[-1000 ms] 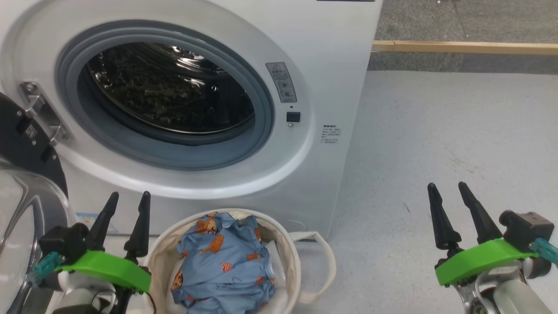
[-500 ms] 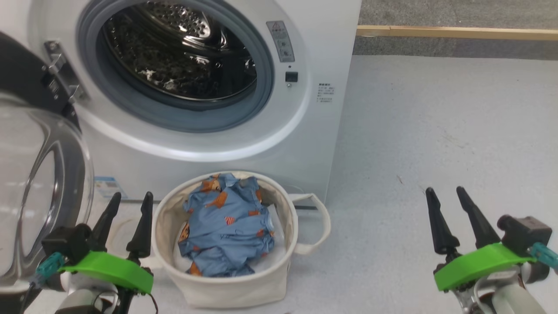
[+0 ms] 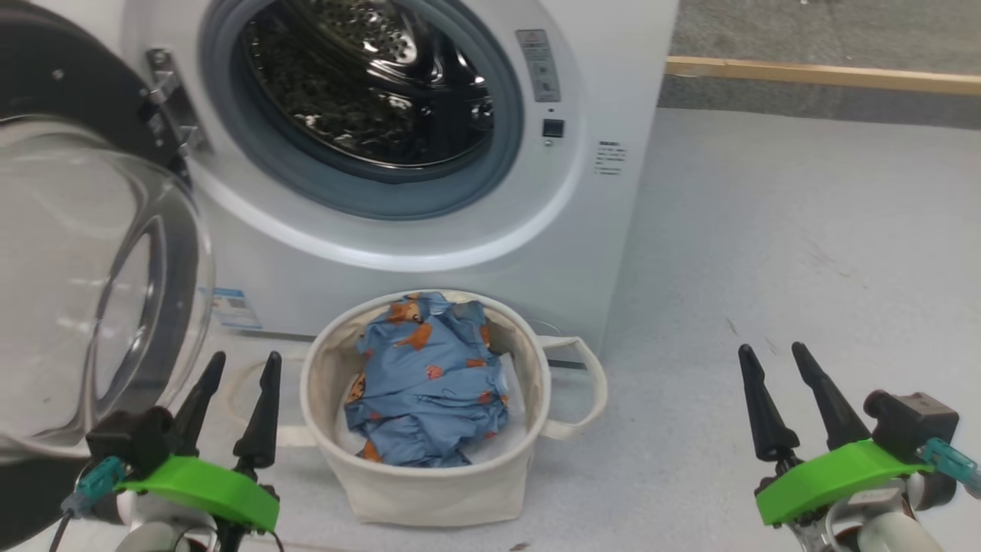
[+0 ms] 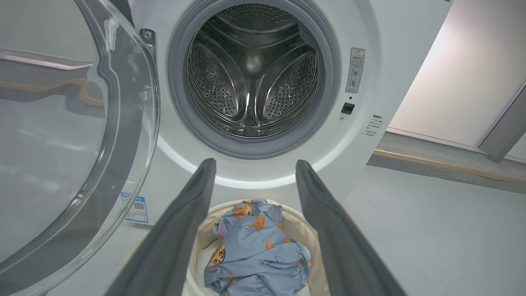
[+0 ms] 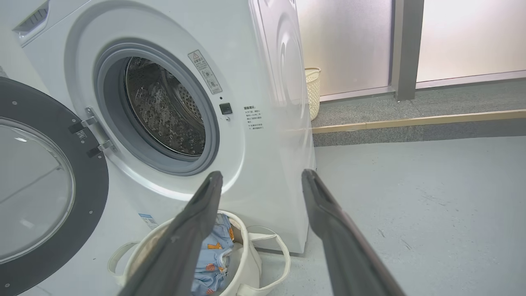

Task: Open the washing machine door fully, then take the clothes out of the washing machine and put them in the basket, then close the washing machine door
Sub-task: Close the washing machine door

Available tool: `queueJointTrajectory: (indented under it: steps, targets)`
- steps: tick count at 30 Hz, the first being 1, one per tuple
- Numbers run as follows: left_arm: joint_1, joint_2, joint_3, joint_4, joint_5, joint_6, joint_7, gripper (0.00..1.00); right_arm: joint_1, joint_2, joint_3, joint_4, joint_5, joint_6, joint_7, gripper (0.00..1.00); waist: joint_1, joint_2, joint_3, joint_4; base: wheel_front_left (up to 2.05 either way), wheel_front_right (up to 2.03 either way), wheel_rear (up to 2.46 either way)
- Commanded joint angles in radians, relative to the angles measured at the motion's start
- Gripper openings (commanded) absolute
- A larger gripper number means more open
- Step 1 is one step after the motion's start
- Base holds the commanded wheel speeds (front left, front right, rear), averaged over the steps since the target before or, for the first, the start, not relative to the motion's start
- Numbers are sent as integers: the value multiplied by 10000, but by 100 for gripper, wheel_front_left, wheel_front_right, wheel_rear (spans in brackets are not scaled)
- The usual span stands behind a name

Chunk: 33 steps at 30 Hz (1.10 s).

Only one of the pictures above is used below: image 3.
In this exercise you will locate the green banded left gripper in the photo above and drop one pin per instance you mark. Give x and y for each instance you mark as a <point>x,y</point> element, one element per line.
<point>199,487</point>

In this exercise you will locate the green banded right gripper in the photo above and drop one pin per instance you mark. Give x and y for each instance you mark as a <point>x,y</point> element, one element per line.
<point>835,475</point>

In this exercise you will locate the blue garment with orange print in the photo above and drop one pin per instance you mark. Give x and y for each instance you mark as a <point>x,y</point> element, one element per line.
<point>429,383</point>

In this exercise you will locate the dark grey glass washing machine door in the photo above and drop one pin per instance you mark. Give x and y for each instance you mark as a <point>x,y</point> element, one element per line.
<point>46,77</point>

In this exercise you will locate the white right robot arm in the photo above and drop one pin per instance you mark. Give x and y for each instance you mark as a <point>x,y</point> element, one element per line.
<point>900,535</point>

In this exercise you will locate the cream fabric laundry basket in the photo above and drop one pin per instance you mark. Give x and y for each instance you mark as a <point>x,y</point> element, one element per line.
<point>429,491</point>

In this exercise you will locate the white front-load washing machine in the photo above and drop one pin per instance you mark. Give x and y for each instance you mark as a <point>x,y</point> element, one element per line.
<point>582,230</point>

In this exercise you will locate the blue energy label sticker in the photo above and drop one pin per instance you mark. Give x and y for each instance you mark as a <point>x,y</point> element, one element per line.
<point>230,308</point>

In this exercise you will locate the wooden baseboard strip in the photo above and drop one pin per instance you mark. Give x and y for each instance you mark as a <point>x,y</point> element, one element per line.
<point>828,75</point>

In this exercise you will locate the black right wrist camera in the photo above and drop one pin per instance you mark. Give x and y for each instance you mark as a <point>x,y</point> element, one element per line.
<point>912,422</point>

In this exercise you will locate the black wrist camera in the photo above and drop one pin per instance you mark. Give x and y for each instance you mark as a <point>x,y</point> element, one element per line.
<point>130,441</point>
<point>912,422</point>

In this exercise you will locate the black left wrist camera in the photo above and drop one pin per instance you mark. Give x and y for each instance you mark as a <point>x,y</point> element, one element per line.
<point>130,441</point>

